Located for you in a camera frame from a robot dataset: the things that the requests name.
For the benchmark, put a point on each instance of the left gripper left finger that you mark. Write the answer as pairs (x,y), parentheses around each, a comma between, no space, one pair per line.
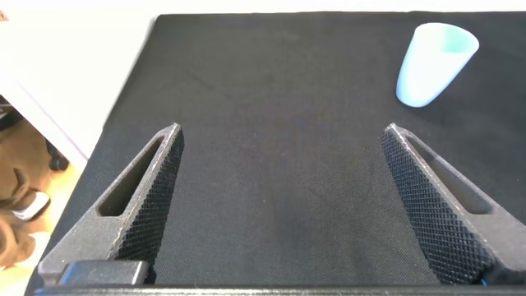
(135,209)

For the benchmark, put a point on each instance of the grey white shoe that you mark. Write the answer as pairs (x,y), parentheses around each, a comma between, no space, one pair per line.
(35,205)

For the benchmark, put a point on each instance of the black caster wheel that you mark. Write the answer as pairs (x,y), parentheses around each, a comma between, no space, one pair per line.
(59,162)

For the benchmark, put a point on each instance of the black table cloth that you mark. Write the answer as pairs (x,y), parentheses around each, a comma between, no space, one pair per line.
(279,164)

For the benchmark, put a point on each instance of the light blue plastic cup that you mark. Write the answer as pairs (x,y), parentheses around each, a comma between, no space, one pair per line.
(427,70)

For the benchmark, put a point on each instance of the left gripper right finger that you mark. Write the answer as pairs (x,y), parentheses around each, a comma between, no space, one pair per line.
(435,214)

